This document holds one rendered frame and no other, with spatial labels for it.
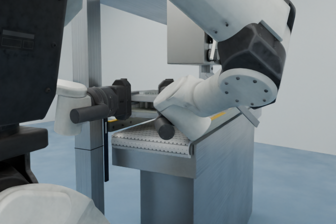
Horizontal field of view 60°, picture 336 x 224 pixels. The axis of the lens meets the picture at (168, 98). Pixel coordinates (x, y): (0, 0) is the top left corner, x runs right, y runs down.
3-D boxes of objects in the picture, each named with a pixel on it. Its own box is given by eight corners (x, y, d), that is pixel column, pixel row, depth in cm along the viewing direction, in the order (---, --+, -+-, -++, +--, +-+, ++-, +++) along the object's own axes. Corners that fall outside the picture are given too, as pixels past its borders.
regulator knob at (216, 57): (216, 61, 74) (216, 43, 74) (206, 61, 75) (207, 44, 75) (219, 61, 77) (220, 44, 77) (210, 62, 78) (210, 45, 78)
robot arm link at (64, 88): (85, 118, 75) (33, 108, 74) (90, 84, 73) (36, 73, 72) (78, 126, 69) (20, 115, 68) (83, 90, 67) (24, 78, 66)
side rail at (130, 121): (111, 132, 90) (111, 122, 89) (106, 131, 90) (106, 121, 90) (222, 97, 209) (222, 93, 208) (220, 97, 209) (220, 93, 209)
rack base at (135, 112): (148, 109, 115) (148, 103, 115) (208, 113, 105) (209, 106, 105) (113, 116, 93) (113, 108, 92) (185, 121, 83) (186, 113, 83)
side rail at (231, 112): (194, 141, 78) (194, 129, 78) (188, 140, 79) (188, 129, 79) (261, 99, 197) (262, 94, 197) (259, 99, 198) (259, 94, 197)
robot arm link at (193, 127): (173, 80, 71) (182, 83, 59) (204, 109, 72) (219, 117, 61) (142, 114, 70) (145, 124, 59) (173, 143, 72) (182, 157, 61)
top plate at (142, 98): (148, 96, 115) (148, 91, 115) (209, 99, 105) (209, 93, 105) (113, 100, 92) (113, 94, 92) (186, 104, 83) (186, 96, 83)
